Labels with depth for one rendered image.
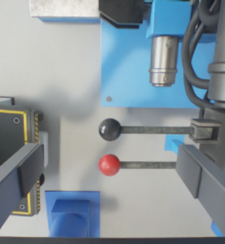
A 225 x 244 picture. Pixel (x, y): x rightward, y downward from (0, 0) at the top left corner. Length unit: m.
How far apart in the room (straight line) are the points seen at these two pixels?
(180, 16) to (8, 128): 0.95
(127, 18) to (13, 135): 0.80
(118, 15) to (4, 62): 0.90
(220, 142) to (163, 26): 0.50
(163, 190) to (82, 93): 1.00
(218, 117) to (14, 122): 0.95
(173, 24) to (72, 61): 0.73
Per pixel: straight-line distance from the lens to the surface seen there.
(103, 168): 0.28
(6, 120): 1.09
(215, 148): 0.32
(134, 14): 0.74
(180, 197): 1.69
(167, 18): 0.73
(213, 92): 0.33
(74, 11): 1.15
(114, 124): 0.26
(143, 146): 1.37
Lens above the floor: 1.23
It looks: 75 degrees down
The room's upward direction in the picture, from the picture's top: 177 degrees clockwise
